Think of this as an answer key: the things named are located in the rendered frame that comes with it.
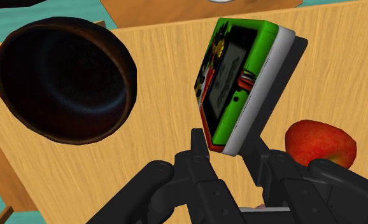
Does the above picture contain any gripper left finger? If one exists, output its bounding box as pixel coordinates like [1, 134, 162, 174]
[86, 127, 248, 224]

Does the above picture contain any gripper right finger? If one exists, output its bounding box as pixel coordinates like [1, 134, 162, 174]
[242, 137, 368, 224]

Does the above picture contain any green printed box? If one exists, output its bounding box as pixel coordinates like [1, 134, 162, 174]
[194, 17, 297, 157]

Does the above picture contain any red apple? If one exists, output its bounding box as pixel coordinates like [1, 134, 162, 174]
[285, 119, 358, 170]

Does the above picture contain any light wooden table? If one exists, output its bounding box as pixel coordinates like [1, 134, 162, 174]
[0, 0, 368, 224]

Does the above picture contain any dark brown bowl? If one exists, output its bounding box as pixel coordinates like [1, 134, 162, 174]
[0, 16, 138, 146]

